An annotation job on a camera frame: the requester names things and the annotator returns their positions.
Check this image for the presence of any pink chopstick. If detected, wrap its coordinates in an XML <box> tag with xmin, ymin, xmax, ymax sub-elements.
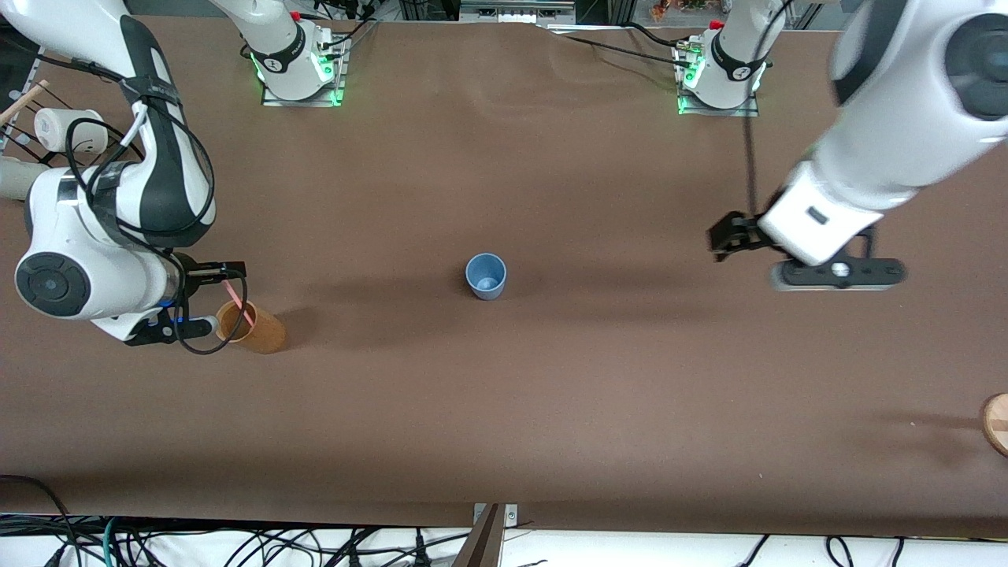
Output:
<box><xmin>223</xmin><ymin>277</ymin><xmax>257</xmax><ymax>328</ymax></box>

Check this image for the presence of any blue plastic cup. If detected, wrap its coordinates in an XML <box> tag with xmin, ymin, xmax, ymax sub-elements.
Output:
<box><xmin>465</xmin><ymin>253</ymin><xmax>507</xmax><ymax>301</ymax></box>

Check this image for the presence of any brown plastic cup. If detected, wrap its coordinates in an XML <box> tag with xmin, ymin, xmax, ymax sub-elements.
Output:
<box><xmin>213</xmin><ymin>298</ymin><xmax>287</xmax><ymax>355</ymax></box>

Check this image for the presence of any white cup with face print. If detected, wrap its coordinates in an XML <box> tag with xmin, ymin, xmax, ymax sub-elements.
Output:
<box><xmin>35</xmin><ymin>108</ymin><xmax>109</xmax><ymax>154</ymax></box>

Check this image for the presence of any plain white cup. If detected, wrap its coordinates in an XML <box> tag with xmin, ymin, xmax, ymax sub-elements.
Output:
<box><xmin>0</xmin><ymin>156</ymin><xmax>36</xmax><ymax>202</ymax></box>

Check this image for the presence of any wooden stick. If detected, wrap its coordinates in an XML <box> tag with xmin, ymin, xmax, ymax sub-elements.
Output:
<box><xmin>0</xmin><ymin>79</ymin><xmax>50</xmax><ymax>127</ymax></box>

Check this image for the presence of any round wooden board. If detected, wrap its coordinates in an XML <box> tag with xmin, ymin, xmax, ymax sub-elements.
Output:
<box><xmin>980</xmin><ymin>392</ymin><xmax>1008</xmax><ymax>459</ymax></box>

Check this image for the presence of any grey metal device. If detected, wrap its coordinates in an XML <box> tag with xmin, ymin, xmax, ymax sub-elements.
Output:
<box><xmin>459</xmin><ymin>0</ymin><xmax>577</xmax><ymax>23</ymax></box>

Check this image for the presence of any grey metal beam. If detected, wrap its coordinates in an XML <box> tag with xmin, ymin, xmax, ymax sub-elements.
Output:
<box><xmin>450</xmin><ymin>504</ymin><xmax>505</xmax><ymax>567</ymax></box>

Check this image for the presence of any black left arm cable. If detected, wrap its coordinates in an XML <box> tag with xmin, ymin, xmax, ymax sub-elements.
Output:
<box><xmin>740</xmin><ymin>0</ymin><xmax>796</xmax><ymax>221</ymax></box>

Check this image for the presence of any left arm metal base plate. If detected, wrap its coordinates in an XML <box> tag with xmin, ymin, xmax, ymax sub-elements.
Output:
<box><xmin>676</xmin><ymin>39</ymin><xmax>761</xmax><ymax>117</ymax></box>

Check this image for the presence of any black wire cup rack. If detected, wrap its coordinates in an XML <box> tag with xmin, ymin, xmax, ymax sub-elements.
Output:
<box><xmin>0</xmin><ymin>87</ymin><xmax>127</xmax><ymax>170</ymax></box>

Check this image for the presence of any black cable on table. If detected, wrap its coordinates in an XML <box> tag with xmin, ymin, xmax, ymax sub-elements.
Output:
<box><xmin>543</xmin><ymin>22</ymin><xmax>694</xmax><ymax>72</ymax></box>

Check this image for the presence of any black floor cable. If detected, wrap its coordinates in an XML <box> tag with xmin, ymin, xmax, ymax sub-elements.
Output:
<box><xmin>0</xmin><ymin>475</ymin><xmax>80</xmax><ymax>567</ymax></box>

